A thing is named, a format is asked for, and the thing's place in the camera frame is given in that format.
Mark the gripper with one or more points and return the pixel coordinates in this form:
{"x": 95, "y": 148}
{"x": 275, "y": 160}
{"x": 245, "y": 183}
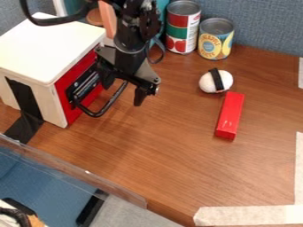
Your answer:
{"x": 132, "y": 66}

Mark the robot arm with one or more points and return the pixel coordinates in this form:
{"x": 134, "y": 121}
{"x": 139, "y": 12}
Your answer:
{"x": 134, "y": 26}

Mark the red drawer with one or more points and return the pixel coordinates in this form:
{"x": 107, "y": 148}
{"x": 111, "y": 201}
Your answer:
{"x": 65, "y": 85}

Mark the orange wooden toy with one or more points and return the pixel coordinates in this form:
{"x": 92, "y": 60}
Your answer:
{"x": 107, "y": 17}

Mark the red tomato can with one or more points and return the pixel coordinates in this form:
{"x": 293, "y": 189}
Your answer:
{"x": 182, "y": 28}

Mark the white toy rice ball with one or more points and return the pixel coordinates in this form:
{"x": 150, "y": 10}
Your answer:
{"x": 207, "y": 82}

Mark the white cabinet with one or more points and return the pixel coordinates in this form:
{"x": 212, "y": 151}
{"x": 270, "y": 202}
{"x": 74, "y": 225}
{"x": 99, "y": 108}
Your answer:
{"x": 43, "y": 50}

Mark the yellow pineapple can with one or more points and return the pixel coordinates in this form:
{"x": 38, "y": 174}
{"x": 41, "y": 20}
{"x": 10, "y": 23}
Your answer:
{"x": 215, "y": 41}

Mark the red block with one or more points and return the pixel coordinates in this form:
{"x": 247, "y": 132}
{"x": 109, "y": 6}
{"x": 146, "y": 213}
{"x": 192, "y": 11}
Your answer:
{"x": 231, "y": 115}

